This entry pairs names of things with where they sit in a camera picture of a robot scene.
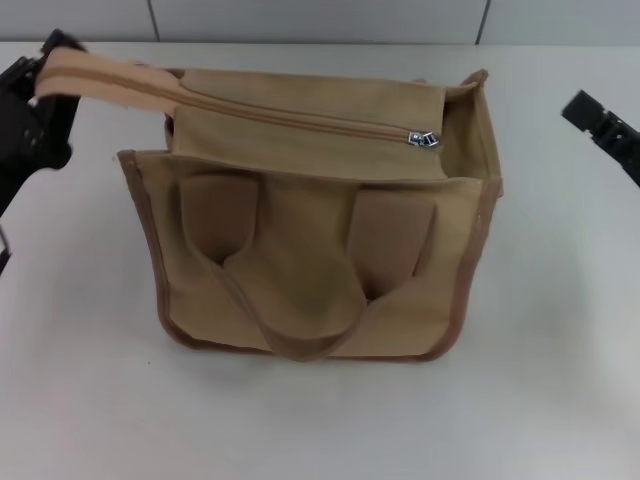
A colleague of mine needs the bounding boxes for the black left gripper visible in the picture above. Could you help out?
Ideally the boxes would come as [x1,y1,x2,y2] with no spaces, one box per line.
[0,28,92,217]

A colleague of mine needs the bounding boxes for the silver metal zipper slider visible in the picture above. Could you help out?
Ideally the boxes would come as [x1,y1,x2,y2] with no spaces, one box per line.
[408,130,442,152]

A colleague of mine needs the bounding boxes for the khaki canvas food bag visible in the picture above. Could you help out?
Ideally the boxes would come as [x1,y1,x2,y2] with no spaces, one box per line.
[32,46,502,364]

